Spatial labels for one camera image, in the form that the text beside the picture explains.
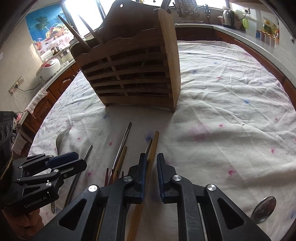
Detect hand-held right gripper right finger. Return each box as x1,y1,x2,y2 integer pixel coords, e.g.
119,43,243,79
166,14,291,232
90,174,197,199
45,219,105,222
157,153,271,241

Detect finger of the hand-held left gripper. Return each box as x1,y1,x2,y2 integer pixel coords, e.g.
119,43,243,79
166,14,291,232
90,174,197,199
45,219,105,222
15,159,88,186
18,152,79,169

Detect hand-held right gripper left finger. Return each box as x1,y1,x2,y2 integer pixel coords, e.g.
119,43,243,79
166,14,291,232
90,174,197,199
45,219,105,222
45,153,148,241

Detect wooden chopstick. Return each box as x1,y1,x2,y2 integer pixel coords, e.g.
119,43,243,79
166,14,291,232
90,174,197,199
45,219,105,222
126,130,160,241
95,145,128,241
58,15,91,54
79,15,102,44

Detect wooden utensil holder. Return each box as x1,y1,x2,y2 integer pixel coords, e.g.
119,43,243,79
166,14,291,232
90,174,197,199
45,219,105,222
70,0,181,113

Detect person's left hand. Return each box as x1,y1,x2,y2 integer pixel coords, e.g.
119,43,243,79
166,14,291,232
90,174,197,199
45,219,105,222
3,205,45,241

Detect frayed dish rag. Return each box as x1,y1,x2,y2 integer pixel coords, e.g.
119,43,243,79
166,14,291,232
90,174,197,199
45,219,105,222
24,88,48,118

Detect pink white rice cooker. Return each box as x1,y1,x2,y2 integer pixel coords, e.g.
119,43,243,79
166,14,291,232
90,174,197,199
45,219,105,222
36,58,61,81

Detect white floral tablecloth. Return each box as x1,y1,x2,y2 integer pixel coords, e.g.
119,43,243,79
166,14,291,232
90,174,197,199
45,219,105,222
28,40,292,241

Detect steel spoon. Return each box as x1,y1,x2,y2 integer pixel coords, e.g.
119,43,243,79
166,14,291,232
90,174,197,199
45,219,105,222
251,196,277,224

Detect kitchen window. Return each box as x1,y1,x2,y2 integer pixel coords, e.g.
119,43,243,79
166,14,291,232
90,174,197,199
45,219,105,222
61,0,232,40

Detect dish rack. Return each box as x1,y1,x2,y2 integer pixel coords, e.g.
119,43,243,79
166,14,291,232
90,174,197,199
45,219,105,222
174,0,204,22

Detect steel electric kettle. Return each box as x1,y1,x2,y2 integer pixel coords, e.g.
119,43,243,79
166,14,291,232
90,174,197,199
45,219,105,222
217,7,236,28

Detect row of spice jars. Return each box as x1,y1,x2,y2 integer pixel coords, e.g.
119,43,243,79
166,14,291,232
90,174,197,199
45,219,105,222
259,30,280,48

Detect cooking oil bottles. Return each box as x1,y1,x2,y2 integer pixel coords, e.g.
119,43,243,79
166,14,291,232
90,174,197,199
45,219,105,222
264,20,279,37

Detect power cable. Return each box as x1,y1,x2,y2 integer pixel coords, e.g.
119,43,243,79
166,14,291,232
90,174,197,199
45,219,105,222
14,87,41,109

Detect wall power socket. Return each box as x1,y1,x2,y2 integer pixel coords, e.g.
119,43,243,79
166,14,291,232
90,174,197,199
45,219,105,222
9,76,25,94

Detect tropical fruit wall poster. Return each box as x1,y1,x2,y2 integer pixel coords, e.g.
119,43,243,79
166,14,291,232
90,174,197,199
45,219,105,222
25,5,72,55

